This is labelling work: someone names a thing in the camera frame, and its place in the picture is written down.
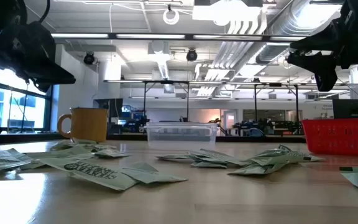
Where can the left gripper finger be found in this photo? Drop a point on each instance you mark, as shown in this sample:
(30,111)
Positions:
(42,87)
(57,76)

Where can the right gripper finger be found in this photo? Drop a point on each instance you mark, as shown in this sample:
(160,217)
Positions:
(319,67)
(315,42)

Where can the clear plastic container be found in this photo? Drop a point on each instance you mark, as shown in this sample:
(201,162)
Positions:
(182,137)

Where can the black tripod stand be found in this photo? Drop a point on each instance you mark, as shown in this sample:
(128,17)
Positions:
(24,105)

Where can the black round ceiling device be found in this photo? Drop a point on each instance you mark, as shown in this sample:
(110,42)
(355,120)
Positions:
(89,58)
(191,55)

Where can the black computer monitor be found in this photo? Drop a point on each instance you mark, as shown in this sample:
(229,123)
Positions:
(351,109)

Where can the yellow ceramic mug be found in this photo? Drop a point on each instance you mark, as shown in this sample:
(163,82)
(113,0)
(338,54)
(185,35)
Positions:
(89,124)

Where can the red plastic basket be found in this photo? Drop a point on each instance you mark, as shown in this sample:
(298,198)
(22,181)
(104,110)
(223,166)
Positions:
(340,137)

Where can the white ceiling panel fixture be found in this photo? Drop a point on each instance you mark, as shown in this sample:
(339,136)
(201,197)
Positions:
(225,12)

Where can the long ceiling light bar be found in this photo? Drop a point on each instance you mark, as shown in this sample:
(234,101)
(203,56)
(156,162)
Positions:
(213,37)

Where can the window with dark frame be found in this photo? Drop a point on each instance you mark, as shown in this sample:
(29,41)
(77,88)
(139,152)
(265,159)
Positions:
(11,109)

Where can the black workstation frame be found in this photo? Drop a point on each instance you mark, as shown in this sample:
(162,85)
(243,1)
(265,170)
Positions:
(145,102)
(255,105)

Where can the black aluminium table frame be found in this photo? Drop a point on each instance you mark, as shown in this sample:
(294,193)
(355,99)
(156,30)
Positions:
(259,138)

